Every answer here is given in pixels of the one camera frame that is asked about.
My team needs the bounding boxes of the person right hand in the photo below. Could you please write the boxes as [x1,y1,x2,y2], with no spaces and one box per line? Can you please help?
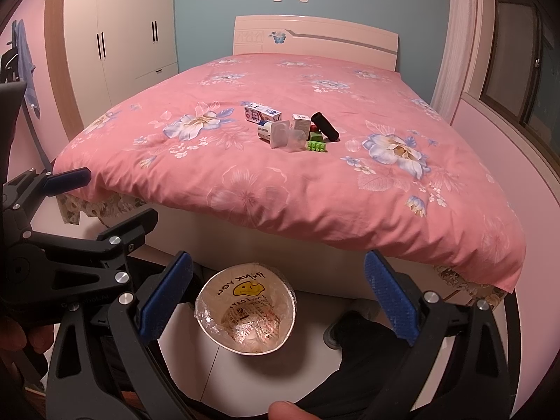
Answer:
[268,401,319,420]

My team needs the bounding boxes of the clear plastic cup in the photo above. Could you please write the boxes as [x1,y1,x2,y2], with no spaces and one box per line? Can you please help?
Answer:
[284,129,308,153]

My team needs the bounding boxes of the dark window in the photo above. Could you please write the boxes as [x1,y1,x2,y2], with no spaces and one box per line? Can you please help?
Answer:
[481,0,559,161]

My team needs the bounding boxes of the white round trash bin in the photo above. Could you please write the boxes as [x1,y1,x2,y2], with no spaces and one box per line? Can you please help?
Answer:
[195,262,297,357]

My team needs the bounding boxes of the white curtain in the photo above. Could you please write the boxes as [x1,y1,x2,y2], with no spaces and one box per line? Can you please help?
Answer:
[431,0,496,123]

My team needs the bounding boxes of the dark green wooden block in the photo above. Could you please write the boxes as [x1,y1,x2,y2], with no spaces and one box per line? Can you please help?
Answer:
[308,132,324,141]

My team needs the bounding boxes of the white bed headboard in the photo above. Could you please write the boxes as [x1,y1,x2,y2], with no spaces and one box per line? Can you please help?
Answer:
[232,14,399,71]

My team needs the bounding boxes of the person left hand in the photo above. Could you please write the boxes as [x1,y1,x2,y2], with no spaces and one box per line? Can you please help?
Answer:
[0,318,54,359]

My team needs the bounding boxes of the light green toy brick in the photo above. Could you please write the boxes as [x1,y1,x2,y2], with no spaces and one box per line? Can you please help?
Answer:
[306,140,327,153]

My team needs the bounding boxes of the black cylinder roll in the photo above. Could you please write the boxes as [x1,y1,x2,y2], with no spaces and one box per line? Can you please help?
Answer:
[310,112,340,142]

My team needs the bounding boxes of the white medicine box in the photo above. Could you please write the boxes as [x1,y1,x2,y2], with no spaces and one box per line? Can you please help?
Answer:
[290,114,312,134]

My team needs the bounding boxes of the blue hanging clothes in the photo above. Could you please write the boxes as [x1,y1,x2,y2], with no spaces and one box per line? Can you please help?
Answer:
[12,19,41,119]

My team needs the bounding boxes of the white wardrobe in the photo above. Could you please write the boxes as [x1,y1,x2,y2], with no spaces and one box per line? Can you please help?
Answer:
[44,0,179,139]

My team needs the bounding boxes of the blue white milk carton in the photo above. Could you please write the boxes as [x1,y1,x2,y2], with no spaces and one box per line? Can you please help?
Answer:
[241,101,282,123]

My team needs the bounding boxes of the pink floral bed duvet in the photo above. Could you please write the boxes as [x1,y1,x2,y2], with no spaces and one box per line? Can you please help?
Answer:
[54,54,526,292]

